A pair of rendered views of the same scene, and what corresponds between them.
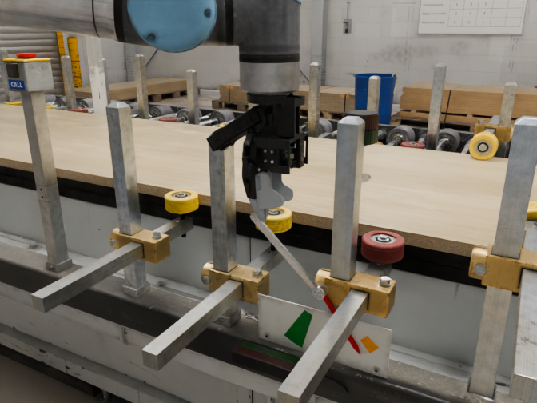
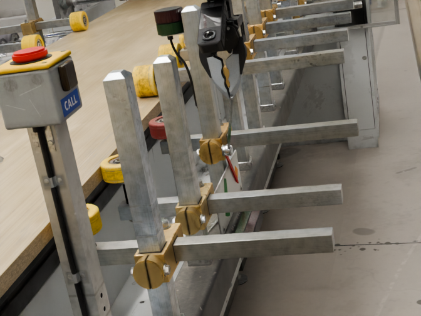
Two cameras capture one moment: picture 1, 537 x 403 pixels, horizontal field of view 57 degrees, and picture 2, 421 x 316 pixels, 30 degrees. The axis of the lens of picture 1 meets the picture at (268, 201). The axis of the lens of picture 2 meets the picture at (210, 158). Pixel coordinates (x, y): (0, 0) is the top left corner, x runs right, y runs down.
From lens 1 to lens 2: 1.85 m
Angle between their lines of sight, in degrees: 96
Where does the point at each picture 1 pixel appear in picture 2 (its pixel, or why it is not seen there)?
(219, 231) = (192, 157)
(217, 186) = (183, 110)
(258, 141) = (238, 22)
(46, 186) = (101, 282)
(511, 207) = not seen: hidden behind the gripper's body
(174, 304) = (187, 296)
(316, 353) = (314, 125)
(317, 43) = not seen: outside the picture
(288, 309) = (222, 188)
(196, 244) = (57, 303)
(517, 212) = not seen: hidden behind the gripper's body
